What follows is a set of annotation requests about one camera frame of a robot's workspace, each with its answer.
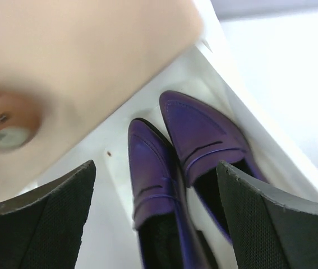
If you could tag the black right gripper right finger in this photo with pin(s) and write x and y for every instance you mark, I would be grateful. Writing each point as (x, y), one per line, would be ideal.
(269, 227)

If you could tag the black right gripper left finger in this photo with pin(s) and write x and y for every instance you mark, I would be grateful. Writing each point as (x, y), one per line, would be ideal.
(42, 228)

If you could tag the purple metallic loafer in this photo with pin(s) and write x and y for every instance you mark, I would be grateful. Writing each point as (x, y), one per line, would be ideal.
(166, 234)
(203, 136)

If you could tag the brown-front pulled-out drawer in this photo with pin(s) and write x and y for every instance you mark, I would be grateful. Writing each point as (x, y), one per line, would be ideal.
(109, 240)

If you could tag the beige drawer front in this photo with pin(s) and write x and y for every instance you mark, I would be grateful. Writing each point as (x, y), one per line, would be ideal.
(81, 60)

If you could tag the brown bear drawer knob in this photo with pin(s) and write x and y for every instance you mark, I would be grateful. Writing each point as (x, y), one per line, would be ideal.
(20, 119)

